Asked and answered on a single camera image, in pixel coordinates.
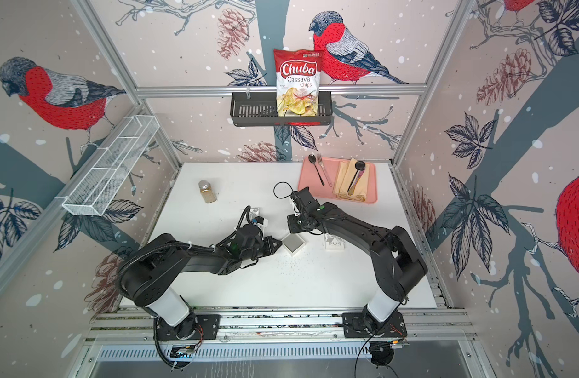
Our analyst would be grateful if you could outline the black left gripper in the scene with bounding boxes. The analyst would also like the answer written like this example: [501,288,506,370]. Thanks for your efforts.
[241,235,285,262]

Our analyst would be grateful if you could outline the grey foam insert card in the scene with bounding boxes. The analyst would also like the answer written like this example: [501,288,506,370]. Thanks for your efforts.
[283,234,305,251]

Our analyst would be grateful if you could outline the white jewelry box base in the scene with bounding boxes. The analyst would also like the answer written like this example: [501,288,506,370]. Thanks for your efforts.
[282,234,306,256]

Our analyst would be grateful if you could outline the white jewelry box lid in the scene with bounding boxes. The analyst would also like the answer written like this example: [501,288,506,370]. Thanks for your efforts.
[324,234,346,251]

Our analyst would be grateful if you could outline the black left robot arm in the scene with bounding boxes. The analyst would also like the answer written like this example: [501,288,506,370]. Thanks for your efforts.
[116,224,283,328]

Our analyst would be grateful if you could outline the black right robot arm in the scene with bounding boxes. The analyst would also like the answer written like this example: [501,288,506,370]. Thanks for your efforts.
[287,199,428,335]

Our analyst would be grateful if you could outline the white gift box with bow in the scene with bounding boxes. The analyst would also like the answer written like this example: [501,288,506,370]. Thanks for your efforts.
[249,207,260,218]

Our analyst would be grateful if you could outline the pink plastic tray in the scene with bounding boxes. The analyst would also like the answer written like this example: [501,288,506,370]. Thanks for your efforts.
[298,157,378,204]

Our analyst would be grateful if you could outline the beige folded cloth napkin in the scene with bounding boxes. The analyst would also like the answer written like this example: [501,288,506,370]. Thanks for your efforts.
[333,158,369,203]

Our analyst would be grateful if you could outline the silver fork on tray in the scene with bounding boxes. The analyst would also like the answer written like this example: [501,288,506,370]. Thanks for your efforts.
[316,154,333,187]

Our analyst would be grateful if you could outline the black spoon on tray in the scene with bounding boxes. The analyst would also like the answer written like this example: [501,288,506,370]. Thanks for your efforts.
[308,154,325,186]

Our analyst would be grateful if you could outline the glass spice jar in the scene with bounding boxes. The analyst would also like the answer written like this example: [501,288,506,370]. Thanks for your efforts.
[198,180,217,204]

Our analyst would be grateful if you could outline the black spoon on napkin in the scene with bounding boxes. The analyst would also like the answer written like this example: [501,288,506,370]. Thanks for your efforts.
[347,161,366,195]

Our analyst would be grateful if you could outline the red Chuba cassava chips bag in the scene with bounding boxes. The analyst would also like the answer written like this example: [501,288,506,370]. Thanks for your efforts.
[273,50,323,117]

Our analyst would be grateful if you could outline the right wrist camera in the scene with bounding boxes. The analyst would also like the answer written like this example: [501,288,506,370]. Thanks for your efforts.
[290,187,320,214]

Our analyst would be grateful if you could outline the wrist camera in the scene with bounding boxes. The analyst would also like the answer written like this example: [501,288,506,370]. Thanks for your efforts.
[290,187,320,214]
[250,214,268,229]

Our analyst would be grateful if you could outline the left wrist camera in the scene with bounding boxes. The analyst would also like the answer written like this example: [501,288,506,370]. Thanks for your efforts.
[250,214,268,229]

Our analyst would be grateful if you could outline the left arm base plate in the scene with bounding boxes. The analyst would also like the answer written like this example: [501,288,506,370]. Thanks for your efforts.
[153,313,221,342]

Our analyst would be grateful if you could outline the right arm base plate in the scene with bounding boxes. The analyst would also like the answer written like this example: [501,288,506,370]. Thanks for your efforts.
[341,311,408,340]

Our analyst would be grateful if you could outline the black wire wall basket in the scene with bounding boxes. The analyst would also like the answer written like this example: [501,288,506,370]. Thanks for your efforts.
[230,90,334,128]

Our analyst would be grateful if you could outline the white wire mesh shelf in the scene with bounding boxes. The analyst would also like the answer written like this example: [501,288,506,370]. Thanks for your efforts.
[62,115,160,216]

